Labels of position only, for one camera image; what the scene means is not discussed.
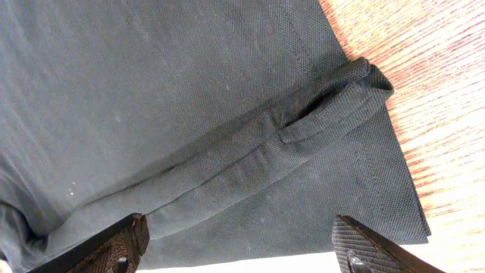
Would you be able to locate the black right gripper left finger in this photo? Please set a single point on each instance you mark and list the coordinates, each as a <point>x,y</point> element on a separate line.
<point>118,248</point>

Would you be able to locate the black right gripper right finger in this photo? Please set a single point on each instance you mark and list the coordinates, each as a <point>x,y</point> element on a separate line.
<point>360,249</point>

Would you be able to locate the black t-shirt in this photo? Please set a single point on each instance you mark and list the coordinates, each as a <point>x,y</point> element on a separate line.
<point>240,129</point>

